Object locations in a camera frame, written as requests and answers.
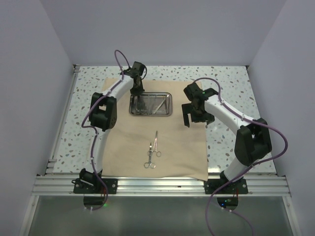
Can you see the stainless steel instrument tray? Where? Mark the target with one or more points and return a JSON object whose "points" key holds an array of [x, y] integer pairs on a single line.
{"points": [[164, 111]]}

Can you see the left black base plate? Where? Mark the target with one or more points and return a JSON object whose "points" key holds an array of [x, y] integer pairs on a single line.
{"points": [[81, 187]]}

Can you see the aluminium mounting rail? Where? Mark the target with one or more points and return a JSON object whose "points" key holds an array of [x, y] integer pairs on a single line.
{"points": [[258, 185]]}

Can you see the small steel scissors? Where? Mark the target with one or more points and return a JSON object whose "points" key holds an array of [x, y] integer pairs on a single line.
{"points": [[149, 163]]}

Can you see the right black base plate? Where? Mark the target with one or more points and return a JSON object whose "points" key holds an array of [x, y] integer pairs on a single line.
{"points": [[211, 185]]}

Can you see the steel scalpel handle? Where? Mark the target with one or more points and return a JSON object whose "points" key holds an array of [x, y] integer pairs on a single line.
{"points": [[150, 106]]}

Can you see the beige surgical drape cloth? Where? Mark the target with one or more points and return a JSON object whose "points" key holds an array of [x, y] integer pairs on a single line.
{"points": [[183, 149]]}

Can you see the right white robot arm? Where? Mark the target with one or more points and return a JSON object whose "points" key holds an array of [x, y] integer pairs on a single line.
{"points": [[252, 139]]}

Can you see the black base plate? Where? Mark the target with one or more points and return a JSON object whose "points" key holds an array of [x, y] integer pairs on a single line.
{"points": [[211, 185], [81, 187]]}

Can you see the steel hemostat forceps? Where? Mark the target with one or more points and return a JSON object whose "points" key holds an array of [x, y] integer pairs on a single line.
{"points": [[154, 148]]}

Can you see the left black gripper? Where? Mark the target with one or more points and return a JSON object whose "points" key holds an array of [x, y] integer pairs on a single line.
{"points": [[139, 92]]}

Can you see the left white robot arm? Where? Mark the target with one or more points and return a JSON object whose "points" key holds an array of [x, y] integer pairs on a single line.
{"points": [[103, 117]]}

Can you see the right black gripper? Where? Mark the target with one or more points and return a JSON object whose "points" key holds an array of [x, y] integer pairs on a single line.
{"points": [[187, 108]]}

